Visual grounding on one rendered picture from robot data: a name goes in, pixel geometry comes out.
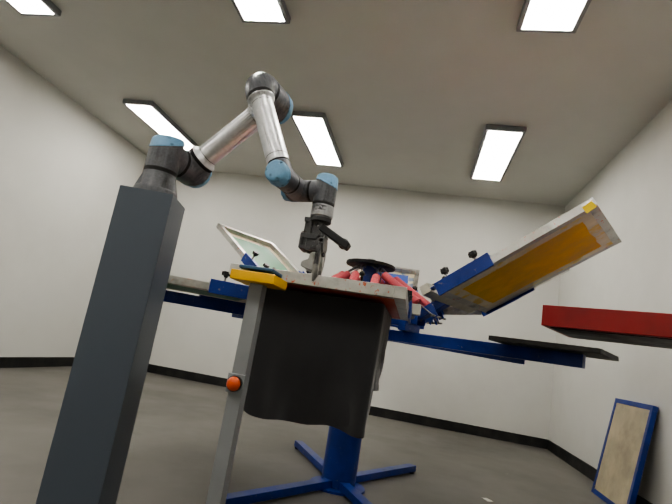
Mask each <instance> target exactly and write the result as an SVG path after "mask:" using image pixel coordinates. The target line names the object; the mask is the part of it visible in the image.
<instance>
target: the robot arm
mask: <svg viewBox="0 0 672 504"><path fill-rule="evenodd" d="M245 95H246V99H247V103H248V108H247V109H246V110H245V111H243V112H242V113H241V114H240V115H238V116H237V117H236V118H235V119H234V120H232V121H231V122H230V123H229V124H227V125H226V126H225V127H224V128H222V129H221V130H220V131H219V132H217V133H216V134H215V135H214V136H212V137H211V138H210V139H209V140H207V141H206V142H205V143H204V144H202V145H201V146H193V147H192V148H191V149H189V150H188V151H187V150H185V149H184V147H185V142H184V141H183V140H181V139H179V138H177V137H173V136H169V135H155V136H153V137H152V139H151V142H150V144H149V149H148V153H147V157H146V161H145V164H144V169H143V172H142V174H141V175H140V177H139V178H138V180H137V181H136V183H135V184H134V186H133V187H135V188H141V189H146V190H152V191H157V192H163V193H168V194H173V195H174V196H175V197H176V199H177V187H176V180H178V181H179V182H181V183H182V184H184V185H186V186H189V187H191V188H200V187H203V186H204V185H206V184H207V183H208V182H209V180H210V177H211V176H212V171H214V167H215V164H216V163H217V162H218V161H220V160H221V159H222V158H224V157H225V156H226V155H227V154H229V153H230V152H231V151H232V150H234V149H235V148H236V147H237V146H239V145H240V144H241V143H243V142H244V141H245V140H246V139H248V138H249V137H250V136H251V135H253V134H254V133H255V132H256V131H258V132H259V136H260V140H261V144H262V147H263V151H264V155H265V159H266V162H267V166H266V170H265V176H266V178H267V179H268V180H269V182H270V183H271V184H272V185H274V186H276V187H277V188H279V189H280V190H281V196H282V198H283V199H284V200H285V201H291V202H312V208H311V214H310V216H311V217H305V219H304V221H305V227H304V233H303V231H302V232H301V234H300V239H299V244H298V248H299V249H300V250H301V251H302V252H303V253H308V254H310V255H309V258H308V259H306V260H303V261H301V266H302V267H303V268H305V270H306V271H308V272H311V273H312V281H314V280H315V279H316V277H317V276H318V275H322V271H323V267H324V263H325V258H326V252H327V246H328V241H327V240H328V238H329V239H330V240H332V241H333V242H334V243H336V244H337V245H338V246H339V248H340V249H343V250H345V251H348V250H349V249H350V247H351V245H350V243H349V241H348V240H347V239H345V238H342V237H341V236H340V235H338V234H337V233H336V232H334V231H333V230H331V229H330V228H329V227H327V226H329V225H331V220H332V219H333V212H334V206H335V200H336V194H337V191H338V189H337V188H338V178H337V177H336V176H335V175H333V174H330V173H319V174H318V175H317V178H316V180H303V179H302V178H301V177H299V176H298V175H297V174H296V173H295V172H294V171H293V169H292V166H291V163H290V159H289V156H288V152H287V149H286V145H285V142H284V138H283V135H282V131H281V127H280V124H283V123H285V122H286V121H287V120H288V119H289V118H290V117H291V115H292V112H293V102H292V99H291V98H290V96H289V94H288V93H287V92H286V91H285V90H284V89H283V88H282V87H281V85H280V84H279V83H278V82H277V80H276V79H275V78H274V77H273V76H272V75H270V74H268V73H266V72H257V73H254V74H252V75H251V76H250V77H249V78H248V79H247V81H246V84H245ZM318 225H319V226H318Z"/></svg>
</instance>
